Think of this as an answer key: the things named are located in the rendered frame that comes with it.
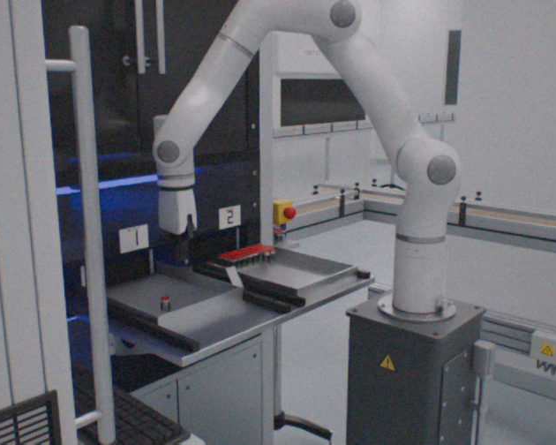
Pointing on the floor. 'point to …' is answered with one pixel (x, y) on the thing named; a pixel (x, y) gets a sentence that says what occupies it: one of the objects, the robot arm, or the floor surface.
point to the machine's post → (257, 234)
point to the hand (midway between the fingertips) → (180, 252)
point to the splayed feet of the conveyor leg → (304, 426)
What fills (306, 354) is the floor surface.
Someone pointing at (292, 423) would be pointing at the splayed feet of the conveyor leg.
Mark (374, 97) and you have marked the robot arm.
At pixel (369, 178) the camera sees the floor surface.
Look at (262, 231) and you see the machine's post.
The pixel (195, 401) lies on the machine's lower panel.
